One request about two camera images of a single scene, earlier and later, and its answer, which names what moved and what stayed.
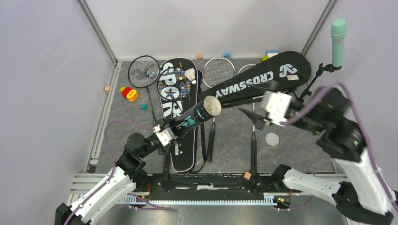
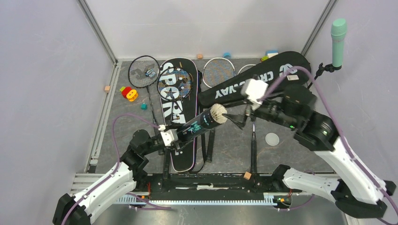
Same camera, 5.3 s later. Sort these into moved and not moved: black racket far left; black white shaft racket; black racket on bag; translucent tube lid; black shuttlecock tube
Moved: black shuttlecock tube
Not moved: black racket on bag; translucent tube lid; black racket far left; black white shaft racket
